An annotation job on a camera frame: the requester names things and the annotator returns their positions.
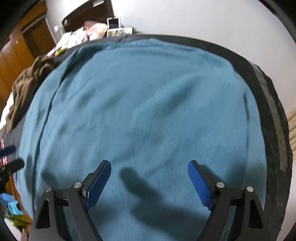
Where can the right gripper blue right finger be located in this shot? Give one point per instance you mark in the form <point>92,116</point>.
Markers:
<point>202,184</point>

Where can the wooden wardrobe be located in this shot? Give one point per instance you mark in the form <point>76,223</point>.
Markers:
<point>29,39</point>

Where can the dark wooden headboard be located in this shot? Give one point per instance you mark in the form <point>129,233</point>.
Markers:
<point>98,11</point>

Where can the white picture frame box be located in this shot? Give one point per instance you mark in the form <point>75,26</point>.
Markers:
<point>117,32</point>

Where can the pink white bedding pile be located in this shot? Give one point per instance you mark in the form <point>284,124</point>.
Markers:
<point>91,31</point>

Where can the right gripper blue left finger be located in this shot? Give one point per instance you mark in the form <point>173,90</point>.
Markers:
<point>94,184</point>

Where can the teal knit sweater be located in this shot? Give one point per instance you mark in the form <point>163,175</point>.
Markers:
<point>149,108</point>

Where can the white tablet device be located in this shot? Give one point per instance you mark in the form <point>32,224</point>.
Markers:
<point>113,23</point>

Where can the brown garment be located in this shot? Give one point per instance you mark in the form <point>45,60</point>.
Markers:
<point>25,87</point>

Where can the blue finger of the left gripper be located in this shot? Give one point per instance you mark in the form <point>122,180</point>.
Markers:
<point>12,167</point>
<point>7,151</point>

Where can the green small object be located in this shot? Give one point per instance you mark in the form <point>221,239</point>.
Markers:
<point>60,51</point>

